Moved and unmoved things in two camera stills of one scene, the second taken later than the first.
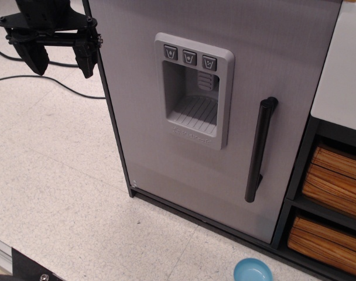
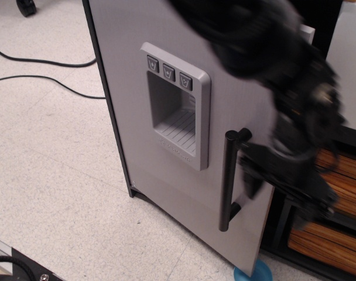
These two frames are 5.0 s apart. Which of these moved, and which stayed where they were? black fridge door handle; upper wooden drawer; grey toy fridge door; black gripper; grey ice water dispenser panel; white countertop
Moved: grey toy fridge door; grey ice water dispenser panel; black gripper; black fridge door handle
Stayed: white countertop; upper wooden drawer
